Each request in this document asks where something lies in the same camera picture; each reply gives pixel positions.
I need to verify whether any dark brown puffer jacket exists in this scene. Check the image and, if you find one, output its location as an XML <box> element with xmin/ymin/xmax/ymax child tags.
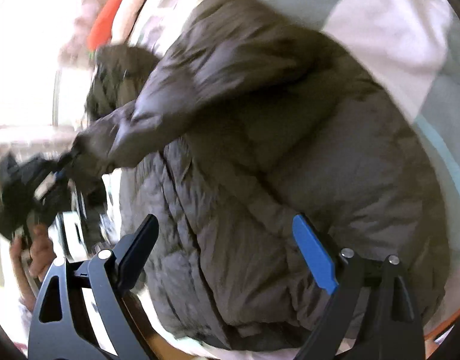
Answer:
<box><xmin>69</xmin><ymin>0</ymin><xmax>450</xmax><ymax>352</ymax></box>

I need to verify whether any person's left hand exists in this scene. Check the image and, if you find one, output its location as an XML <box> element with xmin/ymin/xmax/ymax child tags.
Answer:
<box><xmin>9</xmin><ymin>224</ymin><xmax>56</xmax><ymax>312</ymax></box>

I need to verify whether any pink floral curtain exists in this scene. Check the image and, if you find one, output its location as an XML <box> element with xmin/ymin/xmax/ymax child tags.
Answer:
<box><xmin>58</xmin><ymin>0</ymin><xmax>107</xmax><ymax>68</ymax></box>

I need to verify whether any orange carrot plush pillow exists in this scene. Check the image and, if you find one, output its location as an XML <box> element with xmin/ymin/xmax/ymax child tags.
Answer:
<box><xmin>86</xmin><ymin>0</ymin><xmax>123</xmax><ymax>53</ymax></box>

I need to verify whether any pastel plaid bed sheet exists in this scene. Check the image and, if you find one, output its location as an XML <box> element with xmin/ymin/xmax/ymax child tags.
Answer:
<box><xmin>130</xmin><ymin>0</ymin><xmax>460</xmax><ymax>360</ymax></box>

